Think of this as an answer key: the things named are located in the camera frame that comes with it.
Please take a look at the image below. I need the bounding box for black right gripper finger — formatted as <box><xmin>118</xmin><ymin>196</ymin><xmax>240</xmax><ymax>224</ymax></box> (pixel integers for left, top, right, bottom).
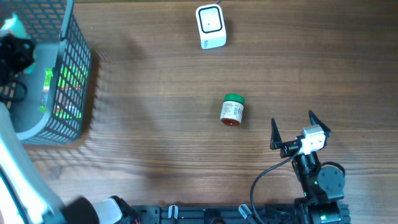
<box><xmin>271</xmin><ymin>118</ymin><xmax>282</xmax><ymax>144</ymax></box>
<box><xmin>308</xmin><ymin>110</ymin><xmax>331</xmax><ymax>137</ymax></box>

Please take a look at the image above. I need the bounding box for green snack packet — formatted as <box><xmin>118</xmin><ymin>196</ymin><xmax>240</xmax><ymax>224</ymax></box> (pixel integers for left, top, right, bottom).
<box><xmin>39</xmin><ymin>65</ymin><xmax>88</xmax><ymax>120</ymax></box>

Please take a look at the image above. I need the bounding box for green lid jar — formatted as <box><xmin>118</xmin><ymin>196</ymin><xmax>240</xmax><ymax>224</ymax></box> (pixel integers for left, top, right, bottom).
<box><xmin>220</xmin><ymin>93</ymin><xmax>245</xmax><ymax>126</ymax></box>

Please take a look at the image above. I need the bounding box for teal wipes packet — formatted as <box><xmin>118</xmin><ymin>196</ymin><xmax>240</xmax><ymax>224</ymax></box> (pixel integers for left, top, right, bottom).
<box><xmin>1</xmin><ymin>12</ymin><xmax>37</xmax><ymax>74</ymax></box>

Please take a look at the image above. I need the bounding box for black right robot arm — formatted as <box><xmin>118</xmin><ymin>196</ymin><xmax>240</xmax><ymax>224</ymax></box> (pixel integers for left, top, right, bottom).
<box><xmin>270</xmin><ymin>111</ymin><xmax>346</xmax><ymax>223</ymax></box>

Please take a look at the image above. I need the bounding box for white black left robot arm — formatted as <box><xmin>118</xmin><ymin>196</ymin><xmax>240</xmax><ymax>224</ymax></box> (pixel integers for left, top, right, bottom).
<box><xmin>1</xmin><ymin>103</ymin><xmax>123</xmax><ymax>223</ymax></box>

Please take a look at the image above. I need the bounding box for white barcode scanner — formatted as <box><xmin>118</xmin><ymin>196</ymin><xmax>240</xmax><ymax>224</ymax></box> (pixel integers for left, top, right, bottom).
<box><xmin>195</xmin><ymin>4</ymin><xmax>226</xmax><ymax>50</ymax></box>

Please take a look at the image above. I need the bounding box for grey plastic mesh basket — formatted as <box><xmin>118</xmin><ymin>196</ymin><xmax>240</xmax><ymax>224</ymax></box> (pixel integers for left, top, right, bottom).
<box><xmin>1</xmin><ymin>0</ymin><xmax>91</xmax><ymax>145</ymax></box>

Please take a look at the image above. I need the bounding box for black right camera cable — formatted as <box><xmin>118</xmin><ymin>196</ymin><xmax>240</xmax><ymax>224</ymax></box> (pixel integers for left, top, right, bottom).
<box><xmin>249</xmin><ymin>146</ymin><xmax>303</xmax><ymax>224</ymax></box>

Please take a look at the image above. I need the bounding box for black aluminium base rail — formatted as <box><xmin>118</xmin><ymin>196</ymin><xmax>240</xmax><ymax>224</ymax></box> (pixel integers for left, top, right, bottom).
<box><xmin>124</xmin><ymin>203</ymin><xmax>351</xmax><ymax>224</ymax></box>

